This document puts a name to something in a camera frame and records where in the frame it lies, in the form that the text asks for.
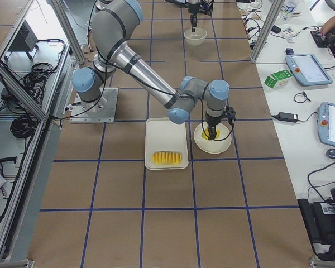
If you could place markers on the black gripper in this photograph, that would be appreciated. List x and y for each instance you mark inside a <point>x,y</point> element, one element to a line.
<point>212,124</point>
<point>192,12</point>

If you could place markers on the yellow lemon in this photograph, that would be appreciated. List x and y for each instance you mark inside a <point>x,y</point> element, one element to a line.
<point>206,135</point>

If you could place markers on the white ceramic bowl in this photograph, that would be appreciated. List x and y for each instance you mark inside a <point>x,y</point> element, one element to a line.
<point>195,36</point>

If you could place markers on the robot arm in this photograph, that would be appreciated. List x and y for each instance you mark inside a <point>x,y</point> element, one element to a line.
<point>112,27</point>

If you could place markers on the black dish rack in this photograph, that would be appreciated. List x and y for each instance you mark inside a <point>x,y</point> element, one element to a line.
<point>206,7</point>

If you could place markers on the white round plate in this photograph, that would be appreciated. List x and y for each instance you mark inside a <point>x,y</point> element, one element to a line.
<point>212,146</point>

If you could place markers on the white rectangular tray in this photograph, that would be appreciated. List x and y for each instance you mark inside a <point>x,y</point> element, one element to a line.
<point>164,135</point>

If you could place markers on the sliced yellow fruit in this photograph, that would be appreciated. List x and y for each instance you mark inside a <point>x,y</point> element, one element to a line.
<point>166,158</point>

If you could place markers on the black power adapter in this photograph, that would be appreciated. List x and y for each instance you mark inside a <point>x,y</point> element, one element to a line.
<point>287,117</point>

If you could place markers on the green white carton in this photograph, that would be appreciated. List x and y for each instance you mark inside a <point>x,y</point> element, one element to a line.
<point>278,79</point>

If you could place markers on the plastic water bottle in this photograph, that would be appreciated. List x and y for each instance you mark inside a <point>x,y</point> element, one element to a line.
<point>288,9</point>

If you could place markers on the upper teach pendant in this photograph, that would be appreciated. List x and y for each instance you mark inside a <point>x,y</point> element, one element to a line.
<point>307,69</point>

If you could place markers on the teach pendant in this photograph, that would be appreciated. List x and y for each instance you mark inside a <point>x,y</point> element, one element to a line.
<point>326,123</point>
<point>307,69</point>

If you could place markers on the lower teach pendant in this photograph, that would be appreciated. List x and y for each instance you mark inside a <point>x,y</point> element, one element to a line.
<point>326,123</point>

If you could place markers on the grey box on shelf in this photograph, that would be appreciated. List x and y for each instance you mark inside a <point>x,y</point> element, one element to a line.
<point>25,41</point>

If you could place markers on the aluminium frame post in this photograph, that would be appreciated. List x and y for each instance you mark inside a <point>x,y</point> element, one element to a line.
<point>266,28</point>

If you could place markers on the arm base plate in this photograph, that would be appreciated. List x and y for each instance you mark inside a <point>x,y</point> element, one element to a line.
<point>100,111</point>

